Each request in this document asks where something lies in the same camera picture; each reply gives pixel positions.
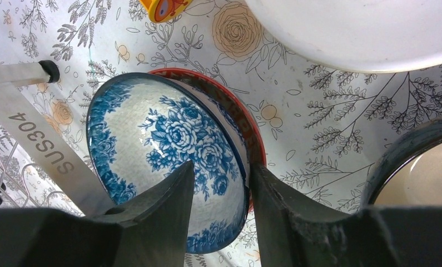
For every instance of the blue white zigzag bowl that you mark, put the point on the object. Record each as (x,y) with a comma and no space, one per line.
(235,110)

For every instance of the floral tablecloth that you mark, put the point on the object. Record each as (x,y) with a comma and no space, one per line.
(322,128)

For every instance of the small yellow object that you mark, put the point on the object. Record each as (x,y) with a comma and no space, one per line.
(160,11)

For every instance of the orange bowl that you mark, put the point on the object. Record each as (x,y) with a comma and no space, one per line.
(361,36)

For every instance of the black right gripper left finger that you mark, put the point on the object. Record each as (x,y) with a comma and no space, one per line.
(148,230)

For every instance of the steel two-tier dish rack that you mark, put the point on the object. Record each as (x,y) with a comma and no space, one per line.
(42,142)

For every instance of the white blue floral bowl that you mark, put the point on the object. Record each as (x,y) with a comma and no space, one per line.
(115,143)

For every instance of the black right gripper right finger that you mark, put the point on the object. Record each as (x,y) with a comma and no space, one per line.
(295,230)

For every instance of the teal blue bowl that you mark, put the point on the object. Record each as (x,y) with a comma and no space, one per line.
(410,170)

